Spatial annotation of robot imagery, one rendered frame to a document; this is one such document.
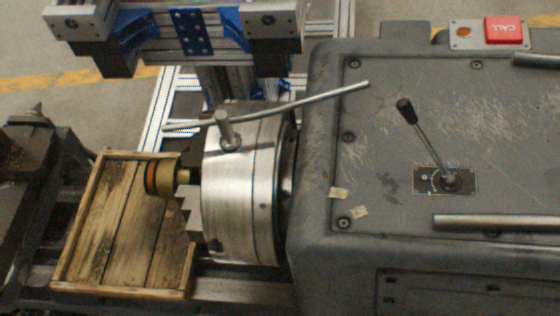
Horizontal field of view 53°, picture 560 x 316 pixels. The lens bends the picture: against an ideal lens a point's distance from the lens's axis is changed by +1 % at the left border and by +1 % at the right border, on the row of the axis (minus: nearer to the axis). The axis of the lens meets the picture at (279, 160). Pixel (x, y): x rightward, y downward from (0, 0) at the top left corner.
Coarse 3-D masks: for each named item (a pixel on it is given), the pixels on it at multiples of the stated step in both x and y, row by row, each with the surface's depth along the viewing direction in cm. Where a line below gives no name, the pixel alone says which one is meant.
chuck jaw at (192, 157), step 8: (200, 112) 105; (208, 112) 105; (200, 128) 105; (208, 128) 105; (192, 136) 106; (200, 136) 106; (192, 144) 106; (200, 144) 106; (184, 152) 107; (192, 152) 107; (200, 152) 107; (184, 160) 108; (192, 160) 107; (200, 160) 107
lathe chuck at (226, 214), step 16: (240, 112) 99; (240, 128) 96; (256, 128) 96; (208, 144) 95; (240, 144) 94; (256, 144) 94; (208, 160) 94; (224, 160) 94; (240, 160) 93; (208, 176) 94; (224, 176) 93; (240, 176) 93; (208, 192) 94; (224, 192) 93; (240, 192) 93; (208, 208) 94; (224, 208) 94; (240, 208) 93; (208, 224) 95; (224, 224) 95; (240, 224) 94; (208, 240) 97; (224, 240) 97; (240, 240) 96; (224, 256) 101; (240, 256) 100; (256, 256) 99
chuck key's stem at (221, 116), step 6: (222, 108) 88; (216, 114) 88; (222, 114) 87; (216, 120) 88; (222, 120) 87; (228, 120) 88; (222, 126) 89; (228, 126) 89; (222, 132) 90; (228, 132) 91; (228, 138) 92; (234, 138) 95; (228, 144) 95
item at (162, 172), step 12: (168, 156) 111; (180, 156) 110; (156, 168) 109; (168, 168) 107; (180, 168) 109; (192, 168) 109; (144, 180) 108; (156, 180) 107; (168, 180) 107; (180, 180) 108; (192, 180) 113; (156, 192) 110; (168, 192) 108
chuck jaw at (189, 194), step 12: (180, 192) 106; (192, 192) 106; (180, 204) 107; (192, 204) 104; (192, 216) 102; (192, 228) 100; (192, 240) 102; (204, 240) 101; (216, 240) 98; (216, 252) 101
